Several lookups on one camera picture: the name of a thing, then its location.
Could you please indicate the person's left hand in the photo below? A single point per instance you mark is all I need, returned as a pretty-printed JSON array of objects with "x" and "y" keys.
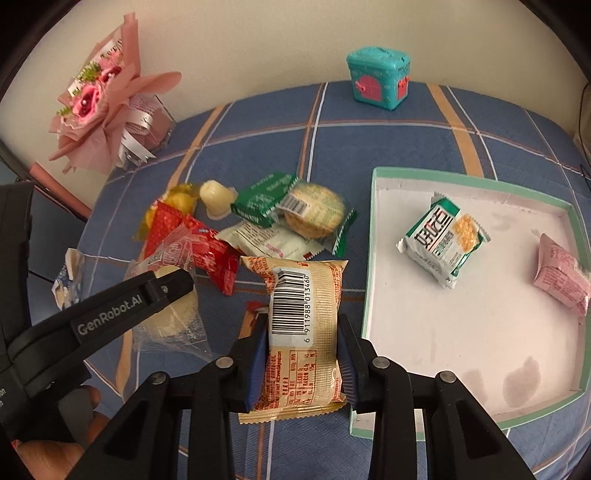
[{"x": 46, "y": 461}]

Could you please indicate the blue white crumpled wrapper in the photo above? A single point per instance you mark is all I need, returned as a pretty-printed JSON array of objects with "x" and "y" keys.
[{"x": 67, "y": 281}]

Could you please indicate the pink flower bouquet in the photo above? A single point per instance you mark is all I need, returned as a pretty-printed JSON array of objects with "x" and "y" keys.
[{"x": 92, "y": 97}]

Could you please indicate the dark red snack packet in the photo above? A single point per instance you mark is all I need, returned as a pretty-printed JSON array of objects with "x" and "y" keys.
[{"x": 212, "y": 258}]

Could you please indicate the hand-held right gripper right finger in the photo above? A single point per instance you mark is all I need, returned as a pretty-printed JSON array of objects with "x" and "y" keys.
[{"x": 348, "y": 369}]

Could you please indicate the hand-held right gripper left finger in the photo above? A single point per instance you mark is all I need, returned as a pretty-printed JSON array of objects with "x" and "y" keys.
[{"x": 258, "y": 364}]

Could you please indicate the pink board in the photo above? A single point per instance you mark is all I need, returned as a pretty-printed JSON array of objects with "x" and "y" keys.
[{"x": 60, "y": 191}]

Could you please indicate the green-edged white tray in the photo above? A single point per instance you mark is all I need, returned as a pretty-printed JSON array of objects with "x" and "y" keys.
[{"x": 438, "y": 300}]

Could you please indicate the beige snack packet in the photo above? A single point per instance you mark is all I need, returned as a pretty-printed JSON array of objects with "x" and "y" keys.
[{"x": 300, "y": 364}]

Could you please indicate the white snack packet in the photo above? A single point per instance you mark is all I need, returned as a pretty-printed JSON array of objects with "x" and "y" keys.
[{"x": 258, "y": 237}]

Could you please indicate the pink snack packet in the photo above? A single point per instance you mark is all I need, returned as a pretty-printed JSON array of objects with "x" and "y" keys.
[{"x": 561, "y": 277}]

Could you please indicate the round cake packet green ends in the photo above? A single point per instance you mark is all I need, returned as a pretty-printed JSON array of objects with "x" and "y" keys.
[{"x": 314, "y": 212}]

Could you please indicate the yellow chips bag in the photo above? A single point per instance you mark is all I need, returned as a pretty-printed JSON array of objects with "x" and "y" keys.
[{"x": 178, "y": 198}]

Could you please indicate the clear bun packet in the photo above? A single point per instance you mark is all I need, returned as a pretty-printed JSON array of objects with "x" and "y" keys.
[{"x": 175, "y": 323}]

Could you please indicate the clear pink gift box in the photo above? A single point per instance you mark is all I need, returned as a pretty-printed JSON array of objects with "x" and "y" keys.
[{"x": 152, "y": 124}]

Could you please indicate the dark green snack packet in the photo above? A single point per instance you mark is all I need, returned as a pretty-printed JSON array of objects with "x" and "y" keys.
[{"x": 258, "y": 203}]

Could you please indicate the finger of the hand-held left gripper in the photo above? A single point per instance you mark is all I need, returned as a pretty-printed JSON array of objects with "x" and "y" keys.
[{"x": 138, "y": 300}]

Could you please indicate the white jelly cup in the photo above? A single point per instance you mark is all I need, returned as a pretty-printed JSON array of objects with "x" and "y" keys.
[{"x": 217, "y": 196}]

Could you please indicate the teal toy box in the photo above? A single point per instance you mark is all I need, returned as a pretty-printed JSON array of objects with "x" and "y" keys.
[{"x": 378, "y": 78}]

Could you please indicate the green white cracker packet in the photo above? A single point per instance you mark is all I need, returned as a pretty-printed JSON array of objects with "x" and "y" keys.
[{"x": 438, "y": 240}]

